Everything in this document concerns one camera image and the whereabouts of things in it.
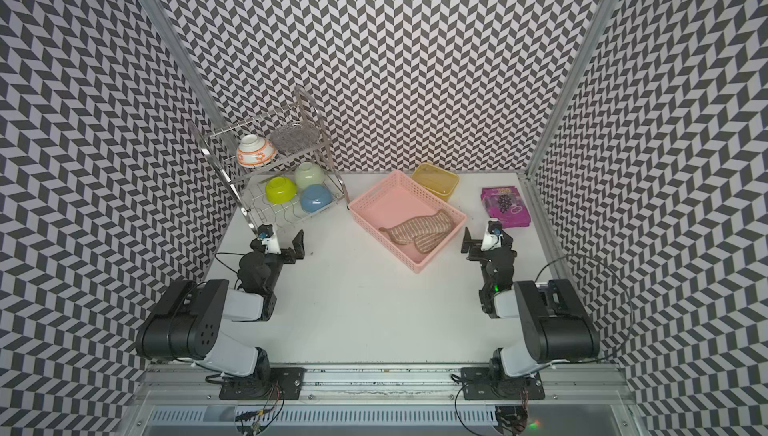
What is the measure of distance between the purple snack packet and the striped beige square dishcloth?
16cm

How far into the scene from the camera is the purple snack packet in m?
1.01

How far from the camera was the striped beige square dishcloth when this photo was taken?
958mm
